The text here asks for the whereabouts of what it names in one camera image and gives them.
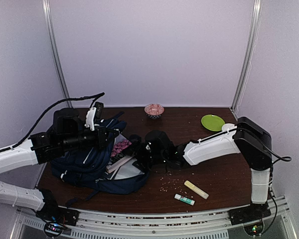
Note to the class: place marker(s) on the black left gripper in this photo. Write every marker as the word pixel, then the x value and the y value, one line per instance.
pixel 100 140

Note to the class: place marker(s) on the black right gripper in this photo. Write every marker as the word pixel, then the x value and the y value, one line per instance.
pixel 135 145

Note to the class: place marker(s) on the pink flower Designer Fate book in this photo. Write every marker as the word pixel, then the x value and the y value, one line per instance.
pixel 122 153

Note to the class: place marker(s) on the navy blue student backpack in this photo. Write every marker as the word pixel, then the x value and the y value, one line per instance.
pixel 84 167

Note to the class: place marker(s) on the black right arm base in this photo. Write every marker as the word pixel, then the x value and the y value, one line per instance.
pixel 250 213

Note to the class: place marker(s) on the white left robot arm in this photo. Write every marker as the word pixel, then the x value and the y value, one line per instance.
pixel 30 151

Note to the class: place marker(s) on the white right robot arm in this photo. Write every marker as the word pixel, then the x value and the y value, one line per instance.
pixel 245 138

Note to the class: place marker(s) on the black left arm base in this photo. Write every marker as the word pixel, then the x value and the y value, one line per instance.
pixel 53 213

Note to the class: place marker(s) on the red blue patterned bowl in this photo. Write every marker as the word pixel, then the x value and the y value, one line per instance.
pixel 154 111

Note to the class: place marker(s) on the white green glue stick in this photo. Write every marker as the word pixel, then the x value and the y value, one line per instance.
pixel 184 199

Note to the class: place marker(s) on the green plate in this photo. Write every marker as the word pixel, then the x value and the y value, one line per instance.
pixel 212 122

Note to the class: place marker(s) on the yellow highlighter pen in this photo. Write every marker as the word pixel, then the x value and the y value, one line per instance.
pixel 196 189

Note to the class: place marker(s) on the white bowl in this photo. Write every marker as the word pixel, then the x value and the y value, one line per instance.
pixel 227 126

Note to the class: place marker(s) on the aluminium front rail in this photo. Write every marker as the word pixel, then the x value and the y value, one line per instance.
pixel 216 224

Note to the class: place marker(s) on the left aluminium frame post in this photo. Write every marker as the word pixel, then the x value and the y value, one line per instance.
pixel 56 58

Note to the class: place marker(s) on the aluminium frame post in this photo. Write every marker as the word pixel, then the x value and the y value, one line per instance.
pixel 251 42
pixel 56 58

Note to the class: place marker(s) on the right aluminium frame post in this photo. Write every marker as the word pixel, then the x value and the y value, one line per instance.
pixel 251 42

